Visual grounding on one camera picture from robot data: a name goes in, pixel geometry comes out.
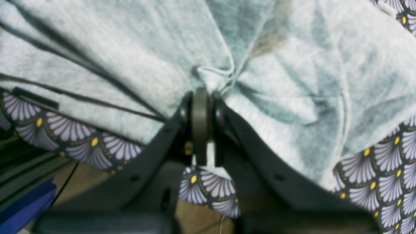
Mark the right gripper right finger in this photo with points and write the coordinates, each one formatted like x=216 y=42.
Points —
x=273 y=197

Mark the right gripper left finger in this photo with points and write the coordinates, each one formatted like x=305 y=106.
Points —
x=142 y=198

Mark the light grey T-shirt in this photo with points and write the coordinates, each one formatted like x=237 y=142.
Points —
x=227 y=65

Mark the fan-patterned table cloth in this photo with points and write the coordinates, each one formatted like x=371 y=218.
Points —
x=383 y=182

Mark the blue box overhead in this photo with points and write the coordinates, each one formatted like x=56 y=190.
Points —
x=26 y=209

